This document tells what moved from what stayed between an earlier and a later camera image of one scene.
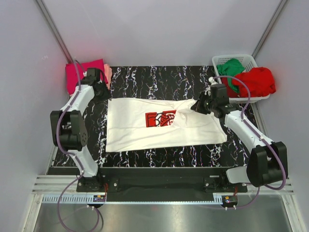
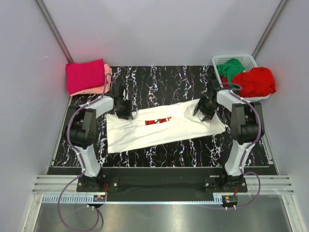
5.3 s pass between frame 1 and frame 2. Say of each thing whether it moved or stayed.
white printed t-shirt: moved
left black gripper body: moved
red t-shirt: stayed
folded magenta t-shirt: stayed
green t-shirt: stayed
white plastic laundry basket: stayed
